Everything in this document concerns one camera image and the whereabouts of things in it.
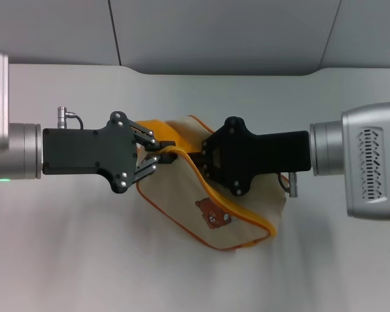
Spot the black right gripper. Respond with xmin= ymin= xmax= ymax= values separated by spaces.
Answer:
xmin=200 ymin=116 xmax=313 ymax=198

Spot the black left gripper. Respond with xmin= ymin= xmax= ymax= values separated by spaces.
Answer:
xmin=42 ymin=110 xmax=178 ymax=194

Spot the beige food bag yellow zipper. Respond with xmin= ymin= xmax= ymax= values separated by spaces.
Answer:
xmin=135 ymin=114 xmax=289 ymax=252

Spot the right gripper cable with connector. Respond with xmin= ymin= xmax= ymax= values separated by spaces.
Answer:
xmin=277 ymin=172 xmax=300 ymax=199

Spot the gripper cable with connector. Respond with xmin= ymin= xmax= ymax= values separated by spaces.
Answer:
xmin=277 ymin=172 xmax=300 ymax=199
xmin=57 ymin=106 xmax=85 ymax=131

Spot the left gripper cable with connector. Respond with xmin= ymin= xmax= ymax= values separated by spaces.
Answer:
xmin=57 ymin=106 xmax=85 ymax=131

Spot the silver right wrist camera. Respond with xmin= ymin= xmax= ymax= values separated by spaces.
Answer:
xmin=340 ymin=101 xmax=390 ymax=222

